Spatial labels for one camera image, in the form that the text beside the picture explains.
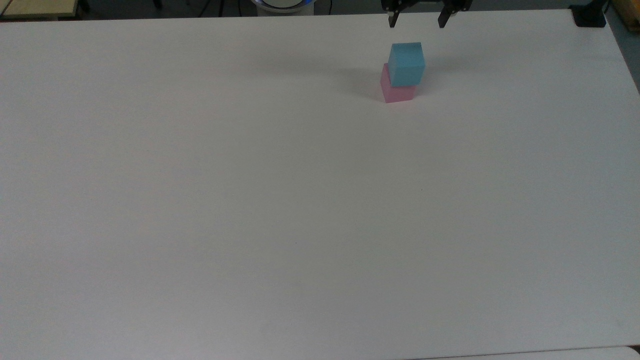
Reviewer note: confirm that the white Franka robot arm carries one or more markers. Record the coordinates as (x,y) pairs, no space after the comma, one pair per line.
(282,4)

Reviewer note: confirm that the pink foam cube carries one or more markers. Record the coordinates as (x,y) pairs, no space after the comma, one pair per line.
(397,94)

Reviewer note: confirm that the blue foam cube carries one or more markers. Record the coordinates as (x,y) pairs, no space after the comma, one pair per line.
(406,65)

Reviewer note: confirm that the light wooden desk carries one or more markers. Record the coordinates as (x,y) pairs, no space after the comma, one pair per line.
(35,6)

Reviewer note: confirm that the light wooden board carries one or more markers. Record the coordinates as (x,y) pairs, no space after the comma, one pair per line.
(631,12)

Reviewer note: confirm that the black clamp mount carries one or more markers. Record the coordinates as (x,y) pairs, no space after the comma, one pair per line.
(590,15)

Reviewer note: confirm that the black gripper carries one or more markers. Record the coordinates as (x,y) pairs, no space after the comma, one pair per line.
(425,2)

